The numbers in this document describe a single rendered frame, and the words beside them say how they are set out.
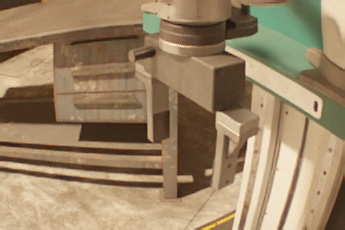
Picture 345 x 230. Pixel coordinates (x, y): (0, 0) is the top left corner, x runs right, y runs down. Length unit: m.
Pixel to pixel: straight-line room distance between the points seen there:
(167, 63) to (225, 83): 0.08
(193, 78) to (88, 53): 1.45
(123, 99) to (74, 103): 0.23
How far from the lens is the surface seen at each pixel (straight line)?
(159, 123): 0.64
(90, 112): 2.06
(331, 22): 0.65
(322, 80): 0.69
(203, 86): 0.51
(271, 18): 0.96
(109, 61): 1.95
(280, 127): 1.14
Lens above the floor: 1.37
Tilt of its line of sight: 28 degrees down
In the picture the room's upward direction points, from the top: 1 degrees clockwise
